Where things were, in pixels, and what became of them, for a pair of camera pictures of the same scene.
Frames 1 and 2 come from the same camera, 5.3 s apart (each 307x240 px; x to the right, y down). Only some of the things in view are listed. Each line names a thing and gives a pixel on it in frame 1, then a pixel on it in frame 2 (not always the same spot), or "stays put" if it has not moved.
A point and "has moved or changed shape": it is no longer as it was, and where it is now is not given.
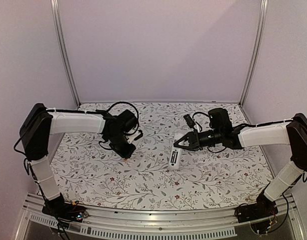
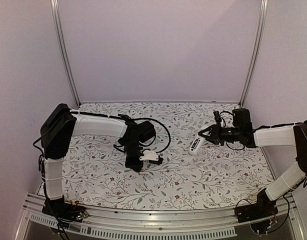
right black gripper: x=195 y=141 to x=216 y=133
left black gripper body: x=117 y=145 to x=130 y=148
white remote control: x=175 y=158 has moved or changed shape
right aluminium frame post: x=258 y=46 stays put
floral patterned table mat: x=159 y=175 stays put
